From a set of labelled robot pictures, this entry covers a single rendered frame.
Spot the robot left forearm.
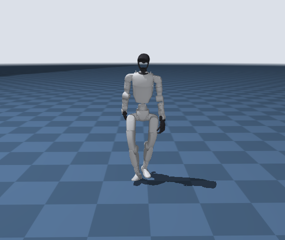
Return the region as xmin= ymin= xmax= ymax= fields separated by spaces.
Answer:
xmin=157 ymin=95 xmax=166 ymax=120

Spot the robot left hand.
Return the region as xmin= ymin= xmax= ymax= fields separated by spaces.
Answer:
xmin=156 ymin=116 xmax=166 ymax=134

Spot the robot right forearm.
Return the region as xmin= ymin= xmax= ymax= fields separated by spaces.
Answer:
xmin=121 ymin=94 xmax=129 ymax=114

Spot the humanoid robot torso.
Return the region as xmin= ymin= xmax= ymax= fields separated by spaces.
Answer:
xmin=132 ymin=71 xmax=154 ymax=122

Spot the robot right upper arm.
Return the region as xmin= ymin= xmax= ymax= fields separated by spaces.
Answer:
xmin=122 ymin=73 xmax=133 ymax=100

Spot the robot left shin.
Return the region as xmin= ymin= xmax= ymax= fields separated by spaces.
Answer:
xmin=142 ymin=147 xmax=153 ymax=169

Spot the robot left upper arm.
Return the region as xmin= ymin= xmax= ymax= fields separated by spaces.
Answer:
xmin=153 ymin=75 xmax=163 ymax=102

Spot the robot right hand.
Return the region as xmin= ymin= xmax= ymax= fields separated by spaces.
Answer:
xmin=122 ymin=111 xmax=127 ymax=120

